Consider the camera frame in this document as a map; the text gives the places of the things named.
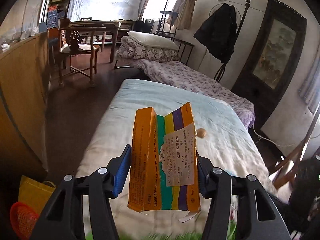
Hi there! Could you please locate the dark framed painting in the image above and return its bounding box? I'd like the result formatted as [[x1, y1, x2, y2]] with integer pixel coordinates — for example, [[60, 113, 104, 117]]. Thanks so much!
[[232, 0, 307, 129]]

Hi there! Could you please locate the black hanging jacket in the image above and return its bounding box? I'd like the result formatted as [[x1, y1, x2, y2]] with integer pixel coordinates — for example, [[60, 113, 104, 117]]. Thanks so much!
[[194, 3, 237, 63]]

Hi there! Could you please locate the bookshelf with boxes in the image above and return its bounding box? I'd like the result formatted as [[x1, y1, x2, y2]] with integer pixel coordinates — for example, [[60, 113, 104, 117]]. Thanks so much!
[[46, 0, 70, 29]]

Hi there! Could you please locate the purple floral bed cover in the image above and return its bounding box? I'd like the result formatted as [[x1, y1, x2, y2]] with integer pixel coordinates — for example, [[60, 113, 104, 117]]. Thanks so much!
[[132, 59, 255, 129]]

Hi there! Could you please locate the white pillow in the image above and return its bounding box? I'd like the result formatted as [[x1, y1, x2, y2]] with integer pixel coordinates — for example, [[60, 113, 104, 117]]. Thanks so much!
[[127, 31, 179, 50]]

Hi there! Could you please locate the dark wooden table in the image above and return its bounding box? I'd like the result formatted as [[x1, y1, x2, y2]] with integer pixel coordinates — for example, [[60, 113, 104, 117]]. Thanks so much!
[[57, 18, 121, 63]]

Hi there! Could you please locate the red plastic mesh basket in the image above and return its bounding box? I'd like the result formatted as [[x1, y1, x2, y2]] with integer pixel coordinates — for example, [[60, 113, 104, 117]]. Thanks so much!
[[10, 202, 39, 240]]

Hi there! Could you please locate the orange striped medicine box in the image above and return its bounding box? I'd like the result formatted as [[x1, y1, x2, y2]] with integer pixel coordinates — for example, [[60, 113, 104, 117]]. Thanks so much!
[[128, 102, 201, 213]]

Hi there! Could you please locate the wooden chair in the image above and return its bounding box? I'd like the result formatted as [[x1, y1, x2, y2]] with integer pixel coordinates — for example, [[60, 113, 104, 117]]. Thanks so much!
[[57, 27, 100, 86]]

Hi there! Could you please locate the white cable on floor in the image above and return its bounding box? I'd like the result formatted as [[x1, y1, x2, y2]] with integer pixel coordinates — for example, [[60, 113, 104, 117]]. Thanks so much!
[[252, 123, 320, 149]]

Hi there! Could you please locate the white window curtain sheet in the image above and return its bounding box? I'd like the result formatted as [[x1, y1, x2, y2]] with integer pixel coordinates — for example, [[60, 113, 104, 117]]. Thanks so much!
[[67, 0, 141, 22]]

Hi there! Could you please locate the floral folded quilt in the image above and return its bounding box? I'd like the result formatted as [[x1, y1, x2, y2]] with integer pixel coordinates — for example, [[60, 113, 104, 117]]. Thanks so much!
[[115, 36, 180, 62]]

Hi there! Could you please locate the small round wooden ball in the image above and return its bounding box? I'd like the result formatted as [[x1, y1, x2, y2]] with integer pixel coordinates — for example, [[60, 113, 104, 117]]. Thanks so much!
[[196, 128, 207, 139]]

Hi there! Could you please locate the yellow paper shopping bag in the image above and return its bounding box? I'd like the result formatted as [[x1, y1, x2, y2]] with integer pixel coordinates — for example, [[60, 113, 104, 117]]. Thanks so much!
[[18, 176, 56, 215]]

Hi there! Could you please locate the wooden sideboard cabinet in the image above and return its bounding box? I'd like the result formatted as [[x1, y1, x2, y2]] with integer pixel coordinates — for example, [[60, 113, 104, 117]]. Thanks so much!
[[1, 32, 50, 177]]

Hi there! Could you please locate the beige hanging garment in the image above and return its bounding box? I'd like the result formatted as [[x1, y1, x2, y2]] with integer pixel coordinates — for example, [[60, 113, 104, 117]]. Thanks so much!
[[174, 0, 197, 30]]

